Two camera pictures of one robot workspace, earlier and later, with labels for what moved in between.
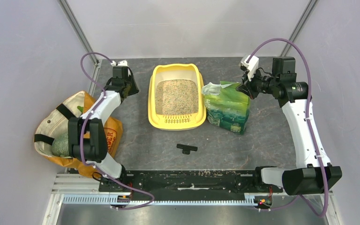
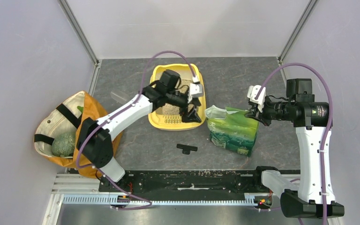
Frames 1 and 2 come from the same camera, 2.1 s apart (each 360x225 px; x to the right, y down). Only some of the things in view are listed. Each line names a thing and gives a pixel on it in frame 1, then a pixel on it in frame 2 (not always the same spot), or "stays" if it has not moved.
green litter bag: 227,107 → 230,129
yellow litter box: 176,100 stays
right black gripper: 247,87 → 262,116
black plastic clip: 186,148 stays
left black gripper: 135,89 → 191,116
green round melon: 60,145 stays
